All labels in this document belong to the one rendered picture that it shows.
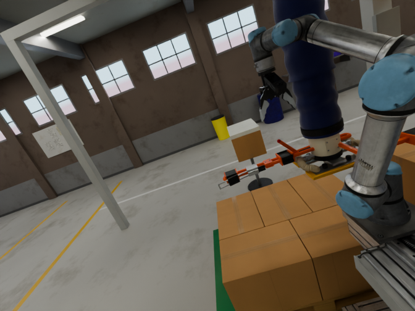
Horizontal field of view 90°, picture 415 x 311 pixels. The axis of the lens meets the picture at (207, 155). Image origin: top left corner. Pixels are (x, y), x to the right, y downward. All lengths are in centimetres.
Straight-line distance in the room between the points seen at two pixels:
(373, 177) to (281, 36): 54
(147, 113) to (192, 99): 151
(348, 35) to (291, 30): 17
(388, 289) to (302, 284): 82
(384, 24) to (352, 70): 561
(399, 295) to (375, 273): 9
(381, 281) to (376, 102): 63
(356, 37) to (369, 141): 32
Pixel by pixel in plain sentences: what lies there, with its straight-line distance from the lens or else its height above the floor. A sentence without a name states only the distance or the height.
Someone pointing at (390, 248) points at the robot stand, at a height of 97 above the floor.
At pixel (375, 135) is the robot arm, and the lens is 74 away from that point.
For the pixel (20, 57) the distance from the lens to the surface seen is 388.
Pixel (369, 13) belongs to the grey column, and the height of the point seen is 180.
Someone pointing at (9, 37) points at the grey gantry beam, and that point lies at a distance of 395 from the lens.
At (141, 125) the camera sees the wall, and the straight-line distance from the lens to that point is 718.
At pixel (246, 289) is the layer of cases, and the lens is 169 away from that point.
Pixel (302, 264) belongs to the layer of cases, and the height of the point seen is 52.
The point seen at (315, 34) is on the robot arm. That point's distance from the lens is 91.
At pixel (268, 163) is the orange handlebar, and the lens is 133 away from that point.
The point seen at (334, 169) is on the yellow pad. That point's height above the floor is 107.
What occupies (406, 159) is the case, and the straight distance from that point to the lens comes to 170.
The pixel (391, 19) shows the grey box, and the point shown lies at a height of 168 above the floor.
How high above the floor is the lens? 176
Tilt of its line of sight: 18 degrees down
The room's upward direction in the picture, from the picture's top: 21 degrees counter-clockwise
